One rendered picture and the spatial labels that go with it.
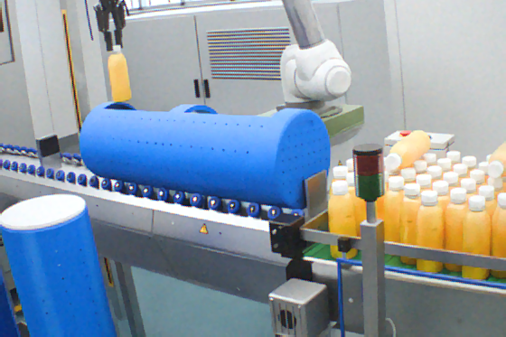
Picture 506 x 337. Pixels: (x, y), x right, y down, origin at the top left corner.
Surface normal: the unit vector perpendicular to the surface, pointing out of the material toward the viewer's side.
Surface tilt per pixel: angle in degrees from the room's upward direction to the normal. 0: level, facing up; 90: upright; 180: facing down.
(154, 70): 90
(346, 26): 90
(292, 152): 90
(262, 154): 67
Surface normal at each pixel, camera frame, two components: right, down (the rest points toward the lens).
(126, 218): -0.61, -0.07
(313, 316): 0.78, 0.07
